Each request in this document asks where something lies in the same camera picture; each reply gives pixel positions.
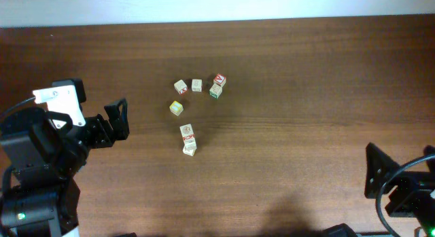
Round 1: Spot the green letter V block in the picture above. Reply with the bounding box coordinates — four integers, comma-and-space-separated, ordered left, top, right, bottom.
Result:
179, 124, 194, 137

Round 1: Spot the blue letter D block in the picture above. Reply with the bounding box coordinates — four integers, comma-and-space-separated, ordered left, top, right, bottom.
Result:
183, 143, 197, 156

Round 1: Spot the wooden block green side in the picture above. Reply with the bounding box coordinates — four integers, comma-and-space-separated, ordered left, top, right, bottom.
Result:
209, 84, 223, 99

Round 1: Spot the red number 6 block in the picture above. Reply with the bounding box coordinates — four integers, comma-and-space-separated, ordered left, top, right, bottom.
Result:
183, 134, 196, 145

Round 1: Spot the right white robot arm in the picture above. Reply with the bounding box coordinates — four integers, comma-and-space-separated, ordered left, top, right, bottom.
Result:
320, 143, 434, 237

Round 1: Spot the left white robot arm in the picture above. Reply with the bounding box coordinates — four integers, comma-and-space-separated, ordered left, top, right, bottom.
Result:
1, 98, 129, 236

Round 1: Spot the yellow letter block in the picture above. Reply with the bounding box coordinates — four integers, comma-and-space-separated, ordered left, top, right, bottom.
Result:
169, 101, 184, 116

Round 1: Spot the block with red X side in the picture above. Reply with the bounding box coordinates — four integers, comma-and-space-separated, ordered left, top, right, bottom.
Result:
174, 79, 188, 95

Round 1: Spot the plain wooden picture block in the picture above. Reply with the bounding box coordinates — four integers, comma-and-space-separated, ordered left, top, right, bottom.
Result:
191, 79, 203, 92

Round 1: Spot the red letter A block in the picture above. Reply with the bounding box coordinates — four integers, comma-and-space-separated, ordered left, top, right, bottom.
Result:
213, 73, 226, 88

